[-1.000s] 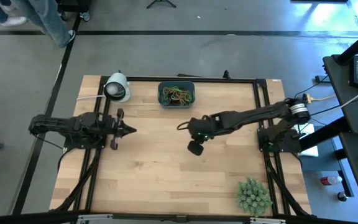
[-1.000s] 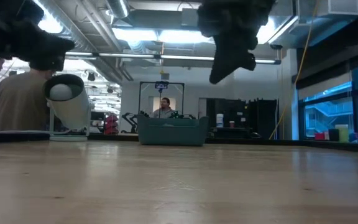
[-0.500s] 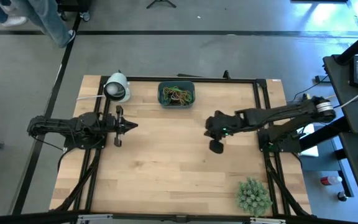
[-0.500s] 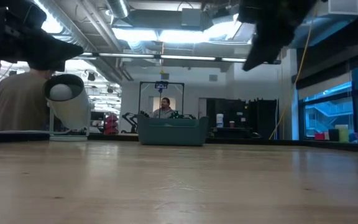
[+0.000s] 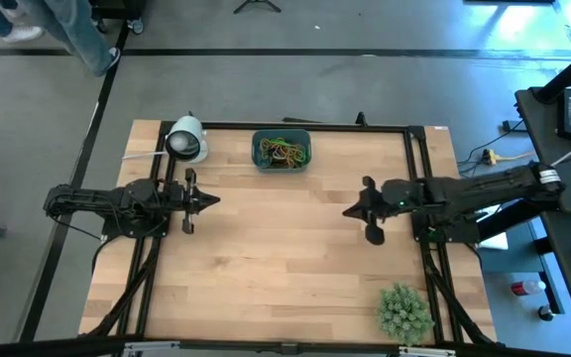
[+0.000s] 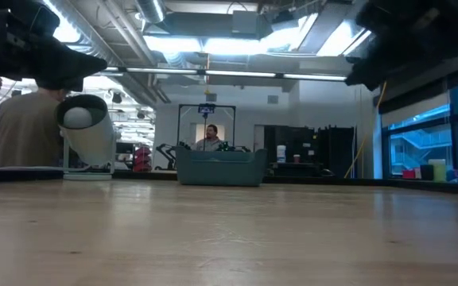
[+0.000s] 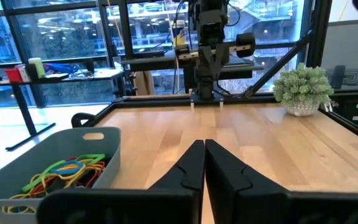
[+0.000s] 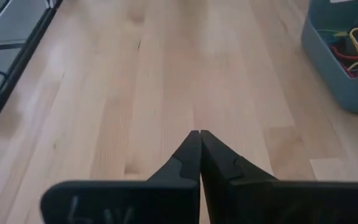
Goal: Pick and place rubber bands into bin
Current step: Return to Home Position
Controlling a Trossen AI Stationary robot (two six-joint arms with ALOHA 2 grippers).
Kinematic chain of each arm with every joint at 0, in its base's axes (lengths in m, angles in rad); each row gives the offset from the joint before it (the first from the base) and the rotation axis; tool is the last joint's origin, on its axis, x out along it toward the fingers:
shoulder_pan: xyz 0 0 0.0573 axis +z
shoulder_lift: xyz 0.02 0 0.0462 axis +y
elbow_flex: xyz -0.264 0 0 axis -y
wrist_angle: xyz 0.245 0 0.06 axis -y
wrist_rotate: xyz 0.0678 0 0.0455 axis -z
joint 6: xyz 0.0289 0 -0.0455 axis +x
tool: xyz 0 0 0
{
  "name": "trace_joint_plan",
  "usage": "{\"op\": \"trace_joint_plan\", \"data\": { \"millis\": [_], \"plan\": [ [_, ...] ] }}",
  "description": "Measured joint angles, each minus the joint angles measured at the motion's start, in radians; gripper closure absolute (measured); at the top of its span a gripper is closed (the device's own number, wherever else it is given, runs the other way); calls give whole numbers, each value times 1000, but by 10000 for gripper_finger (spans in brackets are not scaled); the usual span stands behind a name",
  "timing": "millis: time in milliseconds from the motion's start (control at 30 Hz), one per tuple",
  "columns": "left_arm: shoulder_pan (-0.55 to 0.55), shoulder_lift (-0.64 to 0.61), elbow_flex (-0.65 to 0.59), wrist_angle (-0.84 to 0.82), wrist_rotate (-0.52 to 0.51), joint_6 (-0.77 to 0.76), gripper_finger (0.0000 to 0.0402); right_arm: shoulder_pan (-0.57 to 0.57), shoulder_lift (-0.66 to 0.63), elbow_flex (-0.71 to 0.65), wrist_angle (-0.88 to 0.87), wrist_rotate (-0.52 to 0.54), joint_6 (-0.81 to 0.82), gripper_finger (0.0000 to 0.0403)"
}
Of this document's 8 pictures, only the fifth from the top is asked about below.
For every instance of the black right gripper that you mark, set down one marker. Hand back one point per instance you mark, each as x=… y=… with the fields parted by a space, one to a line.
x=397 y=198

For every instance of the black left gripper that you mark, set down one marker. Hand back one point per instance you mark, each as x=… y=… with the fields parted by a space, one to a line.
x=172 y=201

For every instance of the wide green rubber band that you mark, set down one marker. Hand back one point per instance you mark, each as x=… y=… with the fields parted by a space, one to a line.
x=280 y=143
x=304 y=156

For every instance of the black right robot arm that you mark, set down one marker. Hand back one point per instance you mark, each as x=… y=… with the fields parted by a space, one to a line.
x=479 y=191

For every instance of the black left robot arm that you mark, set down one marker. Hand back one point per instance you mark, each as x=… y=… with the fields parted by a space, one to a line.
x=92 y=198

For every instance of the blue-grey plastic bin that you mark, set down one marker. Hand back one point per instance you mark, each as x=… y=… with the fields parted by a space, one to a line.
x=280 y=170

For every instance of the white cylindrical desk lamp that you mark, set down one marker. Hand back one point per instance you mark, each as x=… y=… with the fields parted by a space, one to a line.
x=186 y=141

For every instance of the green artificial plant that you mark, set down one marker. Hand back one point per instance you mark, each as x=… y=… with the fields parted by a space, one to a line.
x=404 y=315

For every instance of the white paper sheet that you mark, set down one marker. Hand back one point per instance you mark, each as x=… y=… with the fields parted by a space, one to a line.
x=496 y=243

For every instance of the black power plug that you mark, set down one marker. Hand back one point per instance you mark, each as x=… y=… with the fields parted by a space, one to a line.
x=507 y=126

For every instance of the red and white bottle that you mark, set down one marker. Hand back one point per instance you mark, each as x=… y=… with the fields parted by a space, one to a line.
x=526 y=288

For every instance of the small black bottle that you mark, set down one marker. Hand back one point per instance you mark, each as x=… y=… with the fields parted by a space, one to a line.
x=545 y=313

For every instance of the person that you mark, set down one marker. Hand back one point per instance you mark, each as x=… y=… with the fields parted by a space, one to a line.
x=77 y=35

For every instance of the black rolling cart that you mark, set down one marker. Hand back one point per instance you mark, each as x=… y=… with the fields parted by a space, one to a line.
x=127 y=7

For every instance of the black tripod legs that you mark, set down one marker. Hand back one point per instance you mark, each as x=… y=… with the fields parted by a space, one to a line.
x=257 y=4

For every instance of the black aluminium table frame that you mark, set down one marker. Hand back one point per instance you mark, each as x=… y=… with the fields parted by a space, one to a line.
x=365 y=128

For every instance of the black overhead mount bar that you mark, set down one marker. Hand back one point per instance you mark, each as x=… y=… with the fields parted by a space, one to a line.
x=285 y=347

